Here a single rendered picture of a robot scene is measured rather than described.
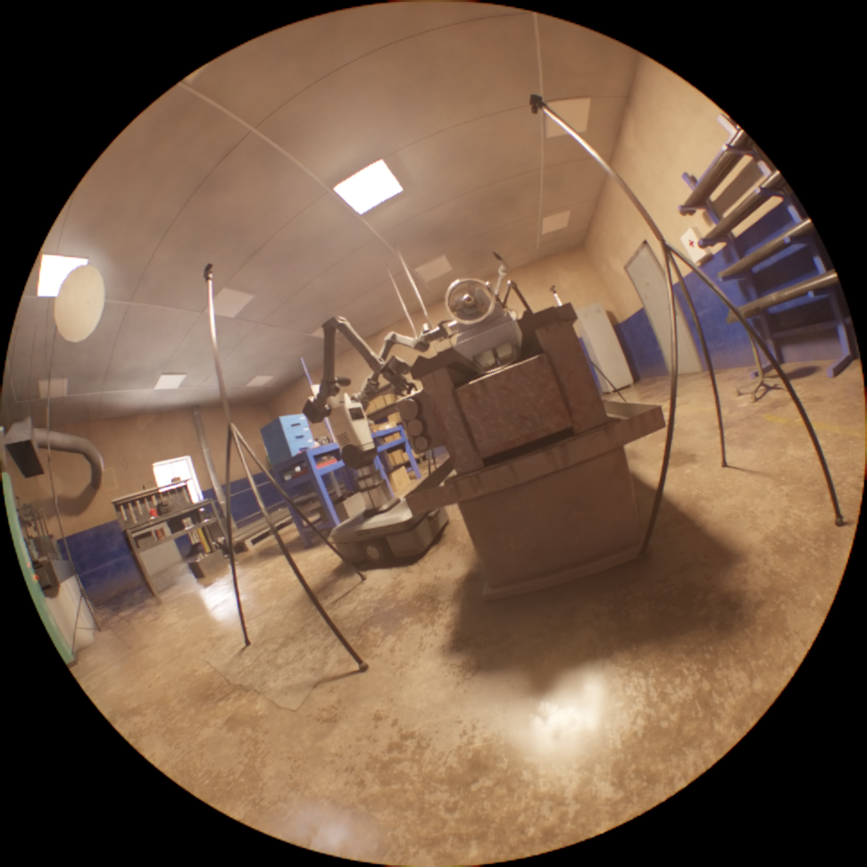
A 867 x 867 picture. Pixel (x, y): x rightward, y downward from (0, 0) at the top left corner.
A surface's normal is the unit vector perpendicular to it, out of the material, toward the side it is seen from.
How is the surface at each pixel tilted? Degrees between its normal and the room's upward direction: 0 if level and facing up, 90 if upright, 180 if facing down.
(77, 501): 90
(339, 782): 0
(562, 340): 90
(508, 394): 90
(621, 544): 90
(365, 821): 0
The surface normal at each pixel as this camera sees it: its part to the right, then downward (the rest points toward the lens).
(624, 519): -0.29, 0.13
